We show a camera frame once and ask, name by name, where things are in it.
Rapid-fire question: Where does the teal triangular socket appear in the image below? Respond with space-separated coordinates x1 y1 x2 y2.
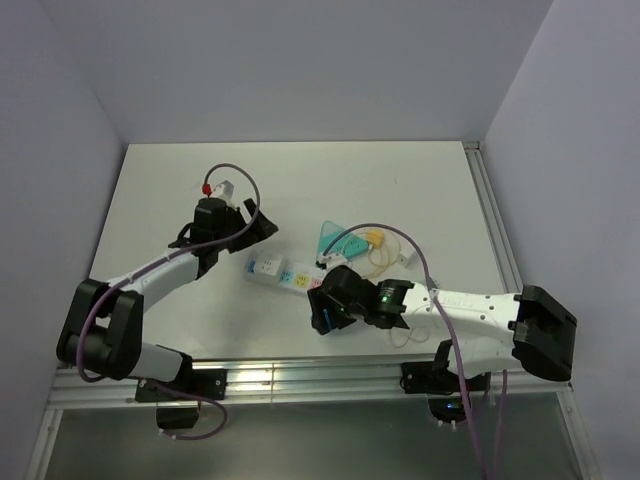
317 220 369 261

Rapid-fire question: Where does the aluminium front rail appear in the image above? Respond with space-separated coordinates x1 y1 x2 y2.
47 349 574 409

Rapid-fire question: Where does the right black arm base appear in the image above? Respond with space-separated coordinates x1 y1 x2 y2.
399 361 467 426

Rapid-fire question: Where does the yellow charger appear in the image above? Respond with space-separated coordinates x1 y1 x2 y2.
364 229 385 249

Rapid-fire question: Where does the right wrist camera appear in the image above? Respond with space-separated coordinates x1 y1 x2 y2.
315 252 350 272

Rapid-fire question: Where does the blue plug adapter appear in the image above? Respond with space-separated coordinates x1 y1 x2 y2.
321 298 334 332

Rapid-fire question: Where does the white cube socket adapter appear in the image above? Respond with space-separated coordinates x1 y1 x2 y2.
254 253 284 277

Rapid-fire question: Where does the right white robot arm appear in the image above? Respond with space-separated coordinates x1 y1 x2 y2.
307 265 577 390

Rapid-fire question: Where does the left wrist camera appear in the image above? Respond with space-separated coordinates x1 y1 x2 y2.
201 180 236 209

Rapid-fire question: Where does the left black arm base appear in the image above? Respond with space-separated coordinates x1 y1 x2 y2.
134 368 229 441

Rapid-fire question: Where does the yellow cable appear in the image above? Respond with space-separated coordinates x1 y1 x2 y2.
362 234 406 281

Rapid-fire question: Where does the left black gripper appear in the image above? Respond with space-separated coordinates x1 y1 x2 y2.
214 199 278 254

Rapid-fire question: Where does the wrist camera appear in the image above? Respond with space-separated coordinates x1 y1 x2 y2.
201 180 236 209
315 252 350 272

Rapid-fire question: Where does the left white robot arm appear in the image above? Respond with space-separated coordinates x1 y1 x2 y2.
56 198 278 399

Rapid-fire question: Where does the white charger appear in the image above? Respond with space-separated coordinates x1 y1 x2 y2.
396 250 416 269

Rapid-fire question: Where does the white colourful power strip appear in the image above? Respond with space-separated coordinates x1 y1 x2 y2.
243 250 326 296

